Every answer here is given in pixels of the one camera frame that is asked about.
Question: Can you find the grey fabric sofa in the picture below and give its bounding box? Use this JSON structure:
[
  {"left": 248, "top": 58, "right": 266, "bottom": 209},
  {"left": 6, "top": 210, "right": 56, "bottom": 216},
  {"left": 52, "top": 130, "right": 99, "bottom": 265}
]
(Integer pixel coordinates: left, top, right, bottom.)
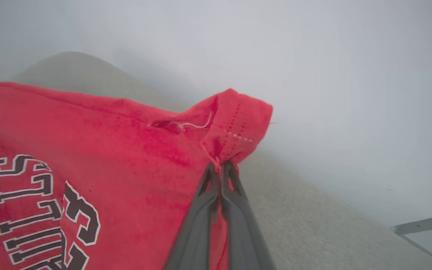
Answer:
[{"left": 10, "top": 51, "right": 432, "bottom": 270}]

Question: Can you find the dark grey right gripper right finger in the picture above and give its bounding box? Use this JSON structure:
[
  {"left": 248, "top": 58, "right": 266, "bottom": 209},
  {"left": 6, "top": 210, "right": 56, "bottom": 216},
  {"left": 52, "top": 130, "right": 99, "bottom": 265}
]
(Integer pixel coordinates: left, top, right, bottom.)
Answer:
[{"left": 221, "top": 160, "right": 276, "bottom": 270}]

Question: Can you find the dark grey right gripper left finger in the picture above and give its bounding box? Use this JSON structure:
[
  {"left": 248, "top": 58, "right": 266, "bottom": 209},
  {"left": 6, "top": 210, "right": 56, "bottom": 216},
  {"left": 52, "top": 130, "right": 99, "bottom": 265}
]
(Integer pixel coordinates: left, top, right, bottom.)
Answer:
[{"left": 163, "top": 162, "right": 221, "bottom": 270}]

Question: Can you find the red and white jersey shirt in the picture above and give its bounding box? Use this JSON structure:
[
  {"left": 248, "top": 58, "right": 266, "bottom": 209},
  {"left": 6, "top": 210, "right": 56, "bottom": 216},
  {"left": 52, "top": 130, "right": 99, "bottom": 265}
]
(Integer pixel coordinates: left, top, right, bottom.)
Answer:
[{"left": 0, "top": 79, "right": 273, "bottom": 270}]

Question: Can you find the grey metal bracket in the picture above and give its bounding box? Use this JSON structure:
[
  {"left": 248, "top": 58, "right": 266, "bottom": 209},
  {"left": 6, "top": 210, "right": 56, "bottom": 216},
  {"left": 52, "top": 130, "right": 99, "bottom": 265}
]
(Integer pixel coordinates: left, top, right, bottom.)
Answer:
[{"left": 391, "top": 216, "right": 432, "bottom": 236}]

